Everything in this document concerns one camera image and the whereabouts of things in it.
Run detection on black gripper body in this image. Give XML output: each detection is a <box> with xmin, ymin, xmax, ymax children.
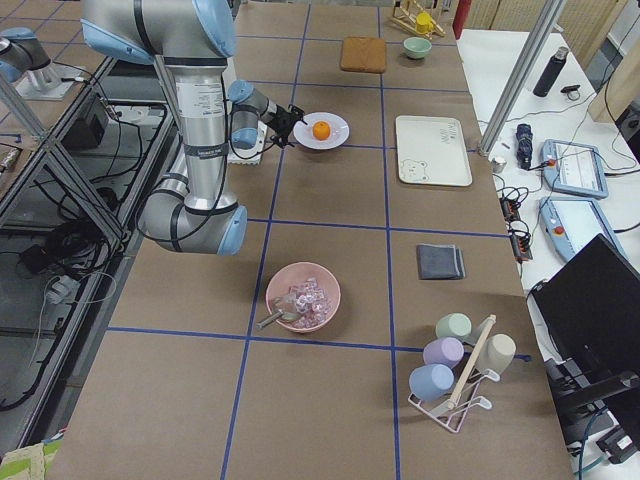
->
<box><xmin>263</xmin><ymin>104</ymin><xmax>298</xmax><ymax>142</ymax></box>

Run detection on white round plate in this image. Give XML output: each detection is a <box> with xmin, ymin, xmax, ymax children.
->
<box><xmin>293</xmin><ymin>112</ymin><xmax>350</xmax><ymax>150</ymax></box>

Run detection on orange mandarin fruit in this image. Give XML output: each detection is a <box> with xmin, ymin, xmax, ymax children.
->
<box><xmin>312</xmin><ymin>120</ymin><xmax>332</xmax><ymax>141</ymax></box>

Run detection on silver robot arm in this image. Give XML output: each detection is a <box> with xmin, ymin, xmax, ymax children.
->
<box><xmin>81</xmin><ymin>1</ymin><xmax>304</xmax><ymax>255</ymax></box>

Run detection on cream bear serving tray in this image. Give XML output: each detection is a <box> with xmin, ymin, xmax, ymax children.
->
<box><xmin>395</xmin><ymin>115</ymin><xmax>472</xmax><ymax>187</ymax></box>

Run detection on brown wooden cutting board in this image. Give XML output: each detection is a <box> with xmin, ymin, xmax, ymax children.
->
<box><xmin>340</xmin><ymin>37</ymin><xmax>387</xmax><ymax>74</ymax></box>

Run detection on pink bowl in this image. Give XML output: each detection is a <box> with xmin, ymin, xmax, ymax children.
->
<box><xmin>265</xmin><ymin>262</ymin><xmax>341</xmax><ymax>333</ymax></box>

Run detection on mint green bowl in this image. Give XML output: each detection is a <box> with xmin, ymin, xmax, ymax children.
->
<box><xmin>403</xmin><ymin>37</ymin><xmax>432</xmax><ymax>60</ymax></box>

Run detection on light wooden rack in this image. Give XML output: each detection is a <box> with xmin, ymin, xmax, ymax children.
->
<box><xmin>391</xmin><ymin>0</ymin><xmax>446</xmax><ymax>39</ymax></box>

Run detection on yellow cup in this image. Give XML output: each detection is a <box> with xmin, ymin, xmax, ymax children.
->
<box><xmin>415</xmin><ymin>12</ymin><xmax>434</xmax><ymax>35</ymax></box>

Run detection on clear ice cubes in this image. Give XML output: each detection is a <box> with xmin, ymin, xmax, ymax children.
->
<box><xmin>287</xmin><ymin>277</ymin><xmax>331</xmax><ymax>329</ymax></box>

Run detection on metal scoop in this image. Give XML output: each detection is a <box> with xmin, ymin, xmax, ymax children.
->
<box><xmin>257</xmin><ymin>295</ymin><xmax>302</xmax><ymax>330</ymax></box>

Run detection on folded grey cloth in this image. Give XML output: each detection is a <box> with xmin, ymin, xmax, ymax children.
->
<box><xmin>416</xmin><ymin>244</ymin><xmax>466</xmax><ymax>280</ymax></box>

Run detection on folded dark umbrella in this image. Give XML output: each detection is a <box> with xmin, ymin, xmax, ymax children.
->
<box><xmin>516</xmin><ymin>123</ymin><xmax>533</xmax><ymax>170</ymax></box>

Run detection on green cup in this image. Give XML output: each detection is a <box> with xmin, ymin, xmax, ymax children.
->
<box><xmin>435</xmin><ymin>312</ymin><xmax>472</xmax><ymax>342</ymax></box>

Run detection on black power strip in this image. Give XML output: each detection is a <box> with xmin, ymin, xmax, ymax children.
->
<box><xmin>499</xmin><ymin>197</ymin><xmax>533</xmax><ymax>264</ymax></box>

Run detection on black water bottle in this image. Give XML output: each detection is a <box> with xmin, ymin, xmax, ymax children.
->
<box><xmin>532</xmin><ymin>47</ymin><xmax>569</xmax><ymax>98</ymax></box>

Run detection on purple cup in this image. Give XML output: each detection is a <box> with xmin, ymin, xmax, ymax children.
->
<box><xmin>422</xmin><ymin>337</ymin><xmax>464</xmax><ymax>369</ymax></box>

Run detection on blue cup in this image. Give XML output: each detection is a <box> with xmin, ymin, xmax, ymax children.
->
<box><xmin>409</xmin><ymin>364</ymin><xmax>455</xmax><ymax>401</ymax></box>

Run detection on upper teach pendant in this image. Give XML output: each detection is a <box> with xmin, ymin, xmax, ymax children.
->
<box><xmin>541</xmin><ymin>139</ymin><xmax>609</xmax><ymax>199</ymax></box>

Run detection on teach pendant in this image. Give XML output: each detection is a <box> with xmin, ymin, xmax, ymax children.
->
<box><xmin>539</xmin><ymin>196</ymin><xmax>627</xmax><ymax>262</ymax></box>
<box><xmin>541</xmin><ymin>139</ymin><xmax>609</xmax><ymax>199</ymax></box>

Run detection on lower teach pendant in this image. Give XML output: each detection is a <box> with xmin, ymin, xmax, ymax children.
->
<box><xmin>539</xmin><ymin>196</ymin><xmax>627</xmax><ymax>262</ymax></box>

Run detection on beige cup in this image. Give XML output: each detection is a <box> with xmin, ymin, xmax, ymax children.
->
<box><xmin>475</xmin><ymin>333</ymin><xmax>516</xmax><ymax>375</ymax></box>

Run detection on black laptop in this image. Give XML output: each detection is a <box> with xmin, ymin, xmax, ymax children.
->
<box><xmin>532</xmin><ymin>234</ymin><xmax>639</xmax><ymax>445</ymax></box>

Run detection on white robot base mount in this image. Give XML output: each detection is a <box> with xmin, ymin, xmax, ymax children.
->
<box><xmin>227</xmin><ymin>122</ymin><xmax>267</xmax><ymax>165</ymax></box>

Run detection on aluminium frame post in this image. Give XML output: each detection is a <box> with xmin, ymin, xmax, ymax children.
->
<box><xmin>478</xmin><ymin>0</ymin><xmax>567</xmax><ymax>157</ymax></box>

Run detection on white wire cup rack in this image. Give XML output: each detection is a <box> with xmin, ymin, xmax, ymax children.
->
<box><xmin>408</xmin><ymin>314</ymin><xmax>501</xmax><ymax>433</ymax></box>

